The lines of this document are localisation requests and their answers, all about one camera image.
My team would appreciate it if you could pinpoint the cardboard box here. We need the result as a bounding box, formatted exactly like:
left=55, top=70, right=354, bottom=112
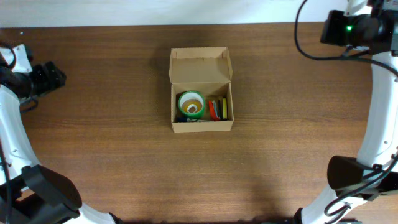
left=169, top=47, right=234, bottom=133

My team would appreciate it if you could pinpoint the blue white marker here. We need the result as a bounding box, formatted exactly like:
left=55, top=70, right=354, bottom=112
left=176, top=117, right=210, bottom=123

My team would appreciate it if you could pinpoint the small yellow tape roll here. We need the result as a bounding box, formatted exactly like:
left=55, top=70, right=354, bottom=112
left=181, top=99, right=203, bottom=114

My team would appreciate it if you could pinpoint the green tape roll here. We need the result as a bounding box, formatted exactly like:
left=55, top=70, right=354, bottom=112
left=178, top=91, right=206, bottom=119

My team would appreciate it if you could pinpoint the yellow highlighter pen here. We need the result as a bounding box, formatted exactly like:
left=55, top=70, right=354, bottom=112
left=222, top=98, right=228, bottom=120

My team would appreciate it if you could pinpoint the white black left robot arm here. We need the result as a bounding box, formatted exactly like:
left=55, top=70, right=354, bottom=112
left=1, top=42, right=122, bottom=223

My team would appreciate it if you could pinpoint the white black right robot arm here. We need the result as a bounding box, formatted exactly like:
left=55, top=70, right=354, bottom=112
left=294, top=0, right=397, bottom=223

